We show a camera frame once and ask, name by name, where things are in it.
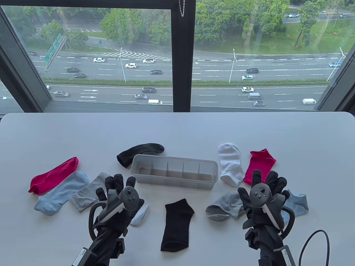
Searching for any person's right hand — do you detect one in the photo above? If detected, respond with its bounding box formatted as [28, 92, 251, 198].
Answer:
[238, 169, 291, 236]

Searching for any person's left hand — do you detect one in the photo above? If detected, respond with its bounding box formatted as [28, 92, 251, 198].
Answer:
[96, 174, 145, 237]

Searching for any white sock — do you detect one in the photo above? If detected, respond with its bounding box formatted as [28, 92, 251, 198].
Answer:
[130, 202, 150, 226]
[218, 143, 245, 186]

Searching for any grey hand controller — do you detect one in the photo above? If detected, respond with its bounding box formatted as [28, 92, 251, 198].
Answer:
[88, 186, 145, 240]
[249, 183, 295, 239]

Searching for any grey sock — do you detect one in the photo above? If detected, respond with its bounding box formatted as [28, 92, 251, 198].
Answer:
[206, 191, 246, 221]
[70, 172, 114, 213]

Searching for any light blue sock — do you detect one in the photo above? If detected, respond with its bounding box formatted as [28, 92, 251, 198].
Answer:
[282, 189, 309, 217]
[34, 171, 90, 216]

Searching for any black sock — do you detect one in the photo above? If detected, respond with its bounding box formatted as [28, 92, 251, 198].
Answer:
[161, 198, 195, 252]
[116, 143, 165, 168]

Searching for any red sock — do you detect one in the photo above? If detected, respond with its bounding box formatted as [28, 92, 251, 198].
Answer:
[28, 157, 79, 194]
[243, 149, 277, 189]

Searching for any black labelled wrist box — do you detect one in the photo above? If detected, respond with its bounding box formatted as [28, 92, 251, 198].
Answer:
[72, 247, 90, 266]
[273, 244, 296, 266]

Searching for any grey divided storage box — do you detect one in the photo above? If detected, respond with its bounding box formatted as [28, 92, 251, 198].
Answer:
[130, 154, 219, 190]

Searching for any white street lamp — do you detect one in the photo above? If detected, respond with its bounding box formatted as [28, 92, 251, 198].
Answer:
[326, 47, 347, 82]
[117, 48, 127, 83]
[229, 49, 238, 83]

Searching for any green road sign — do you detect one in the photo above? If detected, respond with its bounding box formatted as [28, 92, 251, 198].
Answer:
[44, 33, 68, 70]

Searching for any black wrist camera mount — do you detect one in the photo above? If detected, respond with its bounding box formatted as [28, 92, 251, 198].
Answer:
[110, 238, 126, 259]
[245, 228, 262, 250]

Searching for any dark braided cable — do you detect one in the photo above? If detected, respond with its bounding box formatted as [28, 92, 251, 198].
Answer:
[298, 229, 330, 266]

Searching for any black window frame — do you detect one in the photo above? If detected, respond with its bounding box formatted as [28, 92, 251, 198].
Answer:
[0, 0, 355, 112]

